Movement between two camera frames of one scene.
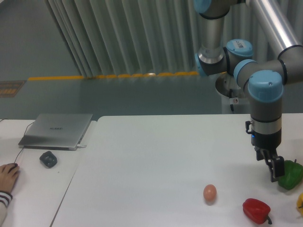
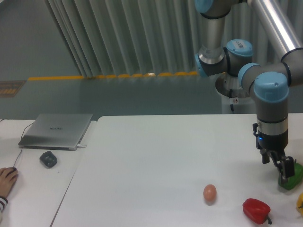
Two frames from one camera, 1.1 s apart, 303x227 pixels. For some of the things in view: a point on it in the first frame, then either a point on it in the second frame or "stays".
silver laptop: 57,131 stays
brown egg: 209,192 stays
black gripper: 268,143 to 277,143
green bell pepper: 293,175 stays
